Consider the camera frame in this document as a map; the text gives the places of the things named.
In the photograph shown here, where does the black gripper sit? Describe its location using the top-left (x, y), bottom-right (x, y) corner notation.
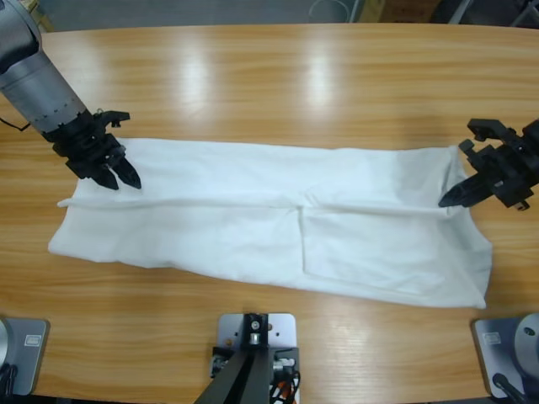
top-left (437, 120), bottom-right (539, 210)
top-left (44, 109), bottom-right (142, 191)

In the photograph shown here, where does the white t-shirt with black print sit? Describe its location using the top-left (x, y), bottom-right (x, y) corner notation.
top-left (46, 136), bottom-right (494, 311)

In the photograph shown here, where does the brown cardboard box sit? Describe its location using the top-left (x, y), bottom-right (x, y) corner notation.
top-left (361, 0), bottom-right (439, 23)

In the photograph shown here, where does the light cardboard box stack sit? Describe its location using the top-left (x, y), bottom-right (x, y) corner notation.
top-left (23, 0), bottom-right (56, 34)

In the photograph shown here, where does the white mounting block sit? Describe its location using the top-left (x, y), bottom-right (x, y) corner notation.
top-left (216, 311), bottom-right (298, 380)

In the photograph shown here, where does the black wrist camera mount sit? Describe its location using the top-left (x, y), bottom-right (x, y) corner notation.
top-left (94, 109), bottom-right (131, 130)
top-left (467, 118), bottom-right (521, 146)

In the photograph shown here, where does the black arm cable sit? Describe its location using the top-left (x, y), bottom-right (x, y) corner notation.
top-left (0, 115), bottom-right (31, 132)

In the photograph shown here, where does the grey metal frame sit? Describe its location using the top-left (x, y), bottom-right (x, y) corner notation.
top-left (446, 0), bottom-right (539, 29)

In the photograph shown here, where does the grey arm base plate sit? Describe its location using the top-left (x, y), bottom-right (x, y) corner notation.
top-left (471, 311), bottom-right (539, 399)
top-left (0, 317), bottom-right (51, 396)

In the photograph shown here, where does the black base cable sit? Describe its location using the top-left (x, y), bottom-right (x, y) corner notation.
top-left (492, 373), bottom-right (527, 404)
top-left (0, 364), bottom-right (19, 396)

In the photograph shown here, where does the dark post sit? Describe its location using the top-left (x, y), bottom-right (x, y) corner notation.
top-left (197, 311), bottom-right (271, 404)

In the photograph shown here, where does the black bracket with silver fittings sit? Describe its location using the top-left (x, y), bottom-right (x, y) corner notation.
top-left (210, 345), bottom-right (302, 380)

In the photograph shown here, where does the orange and black cable bundle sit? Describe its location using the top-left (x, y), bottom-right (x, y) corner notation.
top-left (269, 372), bottom-right (302, 404)

